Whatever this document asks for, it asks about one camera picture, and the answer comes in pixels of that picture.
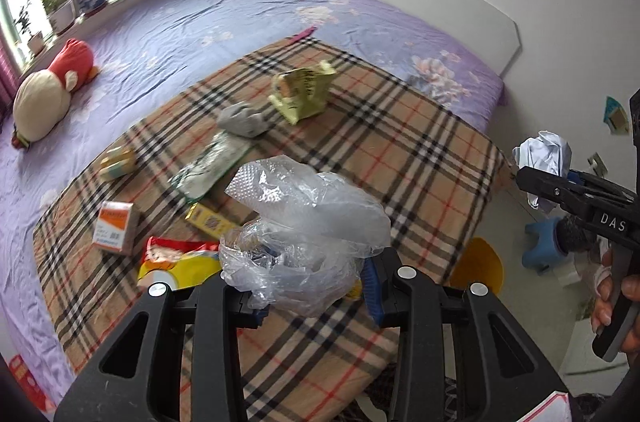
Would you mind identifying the white paper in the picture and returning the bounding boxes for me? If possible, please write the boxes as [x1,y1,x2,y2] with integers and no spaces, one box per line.
[512,131,572,177]

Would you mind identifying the yellow red snack packet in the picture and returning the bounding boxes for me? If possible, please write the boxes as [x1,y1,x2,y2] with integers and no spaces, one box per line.
[138,237,221,291]

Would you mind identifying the clear plastic bag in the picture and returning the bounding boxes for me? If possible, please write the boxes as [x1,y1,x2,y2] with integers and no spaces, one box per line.
[219,155,392,317]

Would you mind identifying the green white foil pouch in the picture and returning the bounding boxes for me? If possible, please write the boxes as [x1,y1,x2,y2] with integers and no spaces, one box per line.
[168,131,252,202]

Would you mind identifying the pale yellow snack wrapper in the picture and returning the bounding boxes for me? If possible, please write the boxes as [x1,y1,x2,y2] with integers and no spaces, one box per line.
[269,60,337,125]

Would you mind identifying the person's right hand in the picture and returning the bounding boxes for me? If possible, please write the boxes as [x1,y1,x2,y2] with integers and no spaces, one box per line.
[591,275,640,364]

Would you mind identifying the blue plastic stool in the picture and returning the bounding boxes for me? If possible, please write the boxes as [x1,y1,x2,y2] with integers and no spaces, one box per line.
[522,217,568,274]

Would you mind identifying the yellow flat carton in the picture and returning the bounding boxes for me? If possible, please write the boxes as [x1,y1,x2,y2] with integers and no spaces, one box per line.
[184,203,238,240]

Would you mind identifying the yellow round stool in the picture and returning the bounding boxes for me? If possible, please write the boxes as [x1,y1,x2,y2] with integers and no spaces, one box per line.
[448,237,504,295]

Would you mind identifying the plaid beige blanket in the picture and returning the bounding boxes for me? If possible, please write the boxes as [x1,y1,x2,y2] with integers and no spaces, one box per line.
[34,38,506,421]

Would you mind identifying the orange white medicine box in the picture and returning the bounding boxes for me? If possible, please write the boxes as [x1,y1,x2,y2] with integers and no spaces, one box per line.
[92,201,139,257]

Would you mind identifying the white red paper corner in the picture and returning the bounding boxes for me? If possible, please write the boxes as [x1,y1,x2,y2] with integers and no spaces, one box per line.
[518,392,572,422]

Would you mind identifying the small yellow crumpled wrapper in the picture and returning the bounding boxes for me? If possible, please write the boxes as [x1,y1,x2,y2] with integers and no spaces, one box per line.
[98,146,137,182]

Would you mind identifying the grey crumpled sock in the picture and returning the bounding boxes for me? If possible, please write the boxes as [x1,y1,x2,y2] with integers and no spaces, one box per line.
[217,102,268,138]

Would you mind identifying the red white box corner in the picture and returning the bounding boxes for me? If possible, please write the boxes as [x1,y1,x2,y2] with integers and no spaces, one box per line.
[8,354,55,416]

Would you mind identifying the pink strip on bed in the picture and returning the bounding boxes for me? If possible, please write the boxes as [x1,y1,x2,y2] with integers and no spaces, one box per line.
[288,26,317,44]

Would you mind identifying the red cream plush toy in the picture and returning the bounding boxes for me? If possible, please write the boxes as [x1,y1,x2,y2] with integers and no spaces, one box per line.
[11,38,99,149]

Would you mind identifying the purple floral bedsheet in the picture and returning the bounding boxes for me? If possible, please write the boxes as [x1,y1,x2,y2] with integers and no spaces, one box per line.
[1,0,503,402]

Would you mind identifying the small white pot plant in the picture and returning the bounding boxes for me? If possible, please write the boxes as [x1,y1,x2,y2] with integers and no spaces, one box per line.
[14,1,44,56]

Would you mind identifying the white pot green plant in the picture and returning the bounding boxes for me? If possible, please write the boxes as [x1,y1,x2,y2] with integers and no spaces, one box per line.
[41,0,76,36]

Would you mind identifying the wall power socket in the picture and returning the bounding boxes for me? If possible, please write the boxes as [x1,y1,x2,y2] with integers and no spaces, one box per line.
[587,153,608,179]

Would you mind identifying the teal wall sticker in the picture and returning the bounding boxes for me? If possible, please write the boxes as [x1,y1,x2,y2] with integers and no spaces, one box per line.
[603,96,630,135]

